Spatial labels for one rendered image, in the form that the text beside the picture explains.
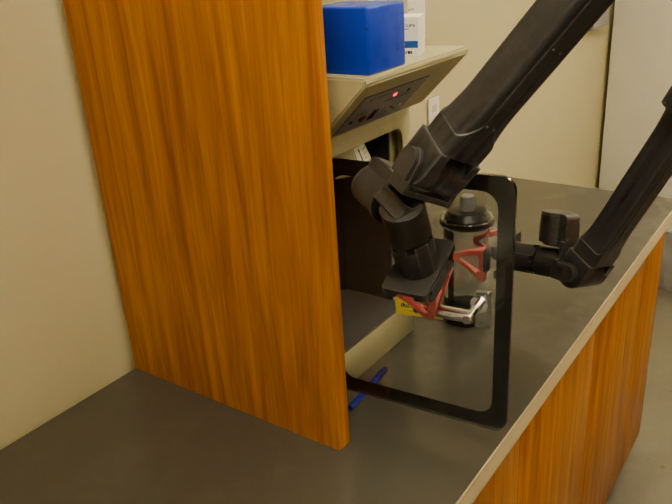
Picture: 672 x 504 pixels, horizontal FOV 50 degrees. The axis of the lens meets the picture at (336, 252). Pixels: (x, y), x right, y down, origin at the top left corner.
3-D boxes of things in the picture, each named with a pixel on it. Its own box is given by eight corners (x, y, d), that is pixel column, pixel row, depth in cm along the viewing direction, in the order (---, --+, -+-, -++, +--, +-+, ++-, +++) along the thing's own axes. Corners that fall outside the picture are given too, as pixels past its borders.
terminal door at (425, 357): (333, 382, 123) (316, 156, 107) (507, 431, 108) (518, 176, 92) (330, 385, 122) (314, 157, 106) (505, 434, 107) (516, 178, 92)
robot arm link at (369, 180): (420, 152, 82) (472, 169, 87) (374, 112, 90) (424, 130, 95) (372, 239, 86) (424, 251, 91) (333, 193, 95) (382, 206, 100)
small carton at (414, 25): (387, 57, 113) (386, 17, 111) (394, 52, 118) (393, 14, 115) (418, 56, 112) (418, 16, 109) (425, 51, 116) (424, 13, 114)
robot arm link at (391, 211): (390, 222, 84) (431, 200, 85) (364, 194, 90) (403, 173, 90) (403, 262, 89) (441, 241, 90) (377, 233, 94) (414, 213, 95)
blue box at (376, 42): (311, 72, 104) (306, 7, 100) (349, 62, 111) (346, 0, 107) (369, 76, 98) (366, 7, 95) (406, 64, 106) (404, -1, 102)
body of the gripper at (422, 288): (383, 297, 95) (369, 258, 90) (413, 243, 100) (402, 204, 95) (428, 306, 91) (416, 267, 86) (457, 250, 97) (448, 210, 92)
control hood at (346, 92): (301, 144, 106) (296, 75, 102) (410, 101, 130) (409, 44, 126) (367, 152, 100) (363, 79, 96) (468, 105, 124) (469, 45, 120)
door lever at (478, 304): (426, 301, 106) (426, 285, 105) (488, 313, 101) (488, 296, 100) (411, 317, 102) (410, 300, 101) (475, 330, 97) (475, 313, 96)
